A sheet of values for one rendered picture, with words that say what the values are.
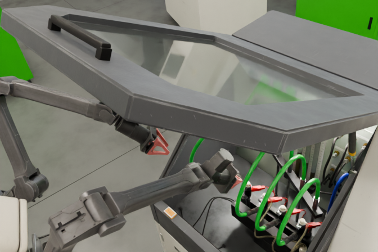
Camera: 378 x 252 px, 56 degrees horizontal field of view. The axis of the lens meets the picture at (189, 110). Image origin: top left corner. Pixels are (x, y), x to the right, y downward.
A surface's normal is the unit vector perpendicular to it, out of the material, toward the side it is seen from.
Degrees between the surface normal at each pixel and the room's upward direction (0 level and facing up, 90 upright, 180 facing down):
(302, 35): 0
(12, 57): 90
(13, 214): 42
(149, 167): 0
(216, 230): 0
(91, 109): 56
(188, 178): 37
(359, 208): 76
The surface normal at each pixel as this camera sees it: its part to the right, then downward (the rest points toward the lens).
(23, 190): -0.14, 0.17
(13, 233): 0.54, -0.77
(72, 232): 0.14, -0.60
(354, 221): -0.72, 0.31
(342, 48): -0.11, -0.76
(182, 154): 0.69, 0.41
